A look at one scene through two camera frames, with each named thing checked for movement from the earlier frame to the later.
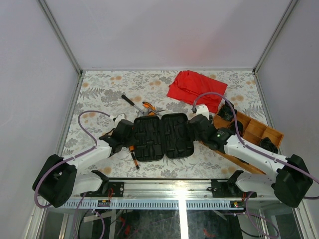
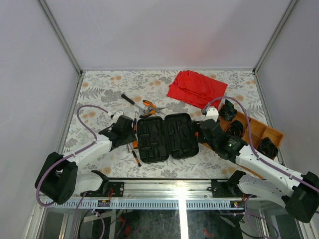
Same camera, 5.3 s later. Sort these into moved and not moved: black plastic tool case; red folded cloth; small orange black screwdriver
Moved: small orange black screwdriver
Not moved: red folded cloth; black plastic tool case
